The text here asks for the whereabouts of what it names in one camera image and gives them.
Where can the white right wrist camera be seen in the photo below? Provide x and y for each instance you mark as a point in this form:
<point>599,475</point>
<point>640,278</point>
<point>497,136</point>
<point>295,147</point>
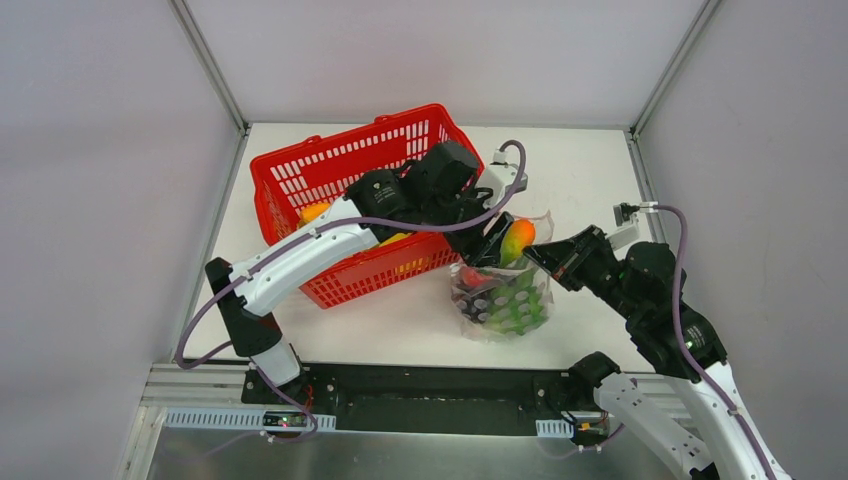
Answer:
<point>628,230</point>

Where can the red apple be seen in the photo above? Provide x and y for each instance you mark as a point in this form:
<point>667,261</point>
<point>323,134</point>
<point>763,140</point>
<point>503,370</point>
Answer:
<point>471,278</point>

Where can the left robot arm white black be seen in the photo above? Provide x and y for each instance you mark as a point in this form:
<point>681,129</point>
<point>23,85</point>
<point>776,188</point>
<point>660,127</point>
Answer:
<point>371,210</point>

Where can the dark purple grape bunch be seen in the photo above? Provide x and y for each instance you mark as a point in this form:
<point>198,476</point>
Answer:
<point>475,304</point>

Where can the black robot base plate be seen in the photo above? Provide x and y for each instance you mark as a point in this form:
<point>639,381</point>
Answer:
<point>408,399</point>

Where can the orange green mango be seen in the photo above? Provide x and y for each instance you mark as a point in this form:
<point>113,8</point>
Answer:
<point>520,234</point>

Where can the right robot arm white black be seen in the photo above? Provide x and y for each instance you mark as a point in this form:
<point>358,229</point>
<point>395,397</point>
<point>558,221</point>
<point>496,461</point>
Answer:
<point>681,346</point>

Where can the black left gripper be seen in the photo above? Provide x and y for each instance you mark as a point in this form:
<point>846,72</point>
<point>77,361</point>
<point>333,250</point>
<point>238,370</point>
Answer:
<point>473,230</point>

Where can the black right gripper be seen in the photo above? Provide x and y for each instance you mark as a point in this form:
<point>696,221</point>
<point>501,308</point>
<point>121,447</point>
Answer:
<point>573,263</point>

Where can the clear zip top bag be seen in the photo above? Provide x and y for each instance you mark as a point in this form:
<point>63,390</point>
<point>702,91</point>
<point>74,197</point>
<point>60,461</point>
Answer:
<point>485,258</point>

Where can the green lettuce head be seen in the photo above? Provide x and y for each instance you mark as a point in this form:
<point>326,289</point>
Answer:
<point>523,303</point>

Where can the orange bell pepper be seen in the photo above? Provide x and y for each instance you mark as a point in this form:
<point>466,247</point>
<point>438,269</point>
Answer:
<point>312,212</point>

